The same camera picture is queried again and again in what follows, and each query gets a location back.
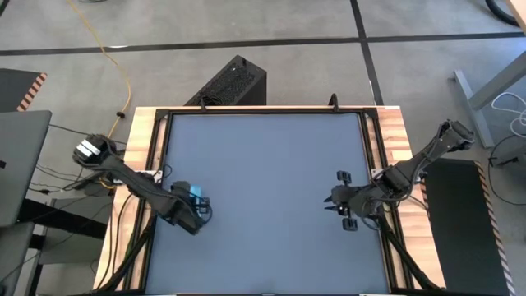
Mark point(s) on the black metal table frame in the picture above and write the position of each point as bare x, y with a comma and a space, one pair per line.
267, 111

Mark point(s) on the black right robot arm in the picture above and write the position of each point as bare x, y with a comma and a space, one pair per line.
427, 154

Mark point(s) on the black computer tower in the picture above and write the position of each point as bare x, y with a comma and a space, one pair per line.
234, 84

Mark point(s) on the black hazard-striped floor mat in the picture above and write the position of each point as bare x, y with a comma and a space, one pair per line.
460, 246
14, 88

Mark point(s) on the grey metal desk leg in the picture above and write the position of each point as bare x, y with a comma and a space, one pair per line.
472, 107

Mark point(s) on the black crossbar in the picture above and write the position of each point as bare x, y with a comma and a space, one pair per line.
61, 220

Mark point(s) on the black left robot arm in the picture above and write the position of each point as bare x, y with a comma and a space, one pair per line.
123, 174

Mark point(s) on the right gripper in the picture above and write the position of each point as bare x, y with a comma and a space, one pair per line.
355, 201

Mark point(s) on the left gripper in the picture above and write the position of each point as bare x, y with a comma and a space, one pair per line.
181, 190

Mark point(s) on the light wooden desk corner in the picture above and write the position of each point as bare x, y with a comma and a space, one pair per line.
520, 10

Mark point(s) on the light blue microfibre towel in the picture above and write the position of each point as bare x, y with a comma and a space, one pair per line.
195, 191

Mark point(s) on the grey-blue table mat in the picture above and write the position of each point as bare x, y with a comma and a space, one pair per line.
267, 164

